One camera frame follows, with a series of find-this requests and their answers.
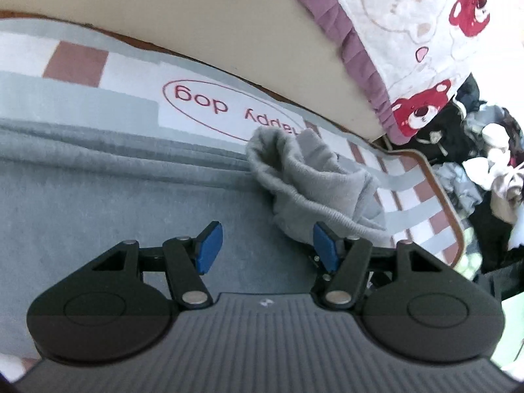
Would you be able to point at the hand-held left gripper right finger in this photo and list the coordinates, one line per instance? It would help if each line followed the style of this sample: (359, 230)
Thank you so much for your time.
(325, 249)

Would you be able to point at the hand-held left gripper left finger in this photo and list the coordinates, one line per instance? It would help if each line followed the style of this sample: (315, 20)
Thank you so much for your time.
(209, 251)

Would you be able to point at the grey sweatshirt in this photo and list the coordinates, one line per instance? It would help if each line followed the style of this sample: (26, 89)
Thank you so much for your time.
(102, 196)

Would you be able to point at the pile of assorted clothes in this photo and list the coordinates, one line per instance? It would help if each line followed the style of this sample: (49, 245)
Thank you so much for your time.
(491, 213)

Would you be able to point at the checked floor mat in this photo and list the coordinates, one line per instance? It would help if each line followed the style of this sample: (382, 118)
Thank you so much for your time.
(131, 69)

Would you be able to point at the beige bed base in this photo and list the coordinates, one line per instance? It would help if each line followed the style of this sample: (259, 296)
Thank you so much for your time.
(204, 16)

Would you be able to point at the bear printed quilt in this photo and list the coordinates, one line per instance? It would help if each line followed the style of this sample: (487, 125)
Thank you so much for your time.
(401, 16)

